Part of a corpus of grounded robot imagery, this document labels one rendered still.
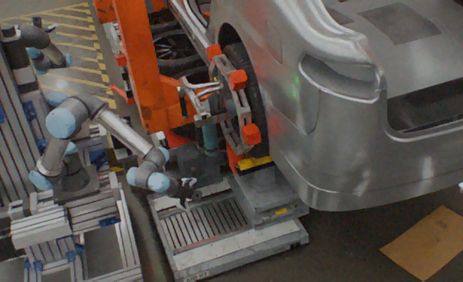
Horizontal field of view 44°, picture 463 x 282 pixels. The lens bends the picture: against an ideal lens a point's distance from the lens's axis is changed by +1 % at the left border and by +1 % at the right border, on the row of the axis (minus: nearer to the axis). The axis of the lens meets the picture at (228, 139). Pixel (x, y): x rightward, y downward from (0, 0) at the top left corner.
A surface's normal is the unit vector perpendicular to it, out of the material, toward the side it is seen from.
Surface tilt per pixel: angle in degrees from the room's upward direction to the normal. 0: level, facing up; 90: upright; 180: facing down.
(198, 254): 0
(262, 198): 0
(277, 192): 0
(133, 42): 90
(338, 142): 89
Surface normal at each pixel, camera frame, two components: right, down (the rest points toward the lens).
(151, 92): 0.33, 0.52
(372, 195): 0.10, 0.76
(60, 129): -0.36, 0.48
